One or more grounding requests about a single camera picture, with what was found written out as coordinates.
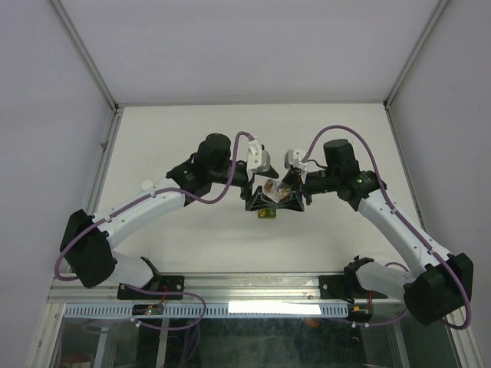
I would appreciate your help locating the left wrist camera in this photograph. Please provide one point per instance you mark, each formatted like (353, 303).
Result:
(258, 158)

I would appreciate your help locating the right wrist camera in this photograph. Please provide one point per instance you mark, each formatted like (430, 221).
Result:
(295, 159)

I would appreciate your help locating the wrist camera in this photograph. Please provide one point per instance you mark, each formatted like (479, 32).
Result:
(258, 158)
(295, 159)

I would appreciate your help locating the white slotted cable duct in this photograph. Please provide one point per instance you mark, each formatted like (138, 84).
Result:
(232, 309)

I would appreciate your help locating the green pill box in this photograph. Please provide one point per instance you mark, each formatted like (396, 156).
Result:
(267, 213)

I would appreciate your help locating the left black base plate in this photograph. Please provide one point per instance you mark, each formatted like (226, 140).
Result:
(169, 287)

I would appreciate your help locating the clear bottle orange pills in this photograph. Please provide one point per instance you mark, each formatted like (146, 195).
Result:
(276, 190)

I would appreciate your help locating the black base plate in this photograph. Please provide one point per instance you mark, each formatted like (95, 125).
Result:
(169, 287)
(333, 287)

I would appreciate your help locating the aluminium mounting rail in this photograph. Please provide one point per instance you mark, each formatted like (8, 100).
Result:
(212, 287)

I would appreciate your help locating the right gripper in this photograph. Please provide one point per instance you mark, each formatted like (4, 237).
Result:
(293, 178)

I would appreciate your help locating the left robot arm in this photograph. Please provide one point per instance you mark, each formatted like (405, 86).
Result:
(88, 249)

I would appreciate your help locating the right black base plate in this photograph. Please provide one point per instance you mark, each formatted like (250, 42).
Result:
(333, 287)

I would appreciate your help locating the white cap pill bottle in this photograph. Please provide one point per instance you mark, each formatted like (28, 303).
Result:
(147, 184)

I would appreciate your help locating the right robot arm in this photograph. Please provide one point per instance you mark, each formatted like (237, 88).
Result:
(435, 282)

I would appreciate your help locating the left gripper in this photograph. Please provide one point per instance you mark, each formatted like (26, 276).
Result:
(258, 200)

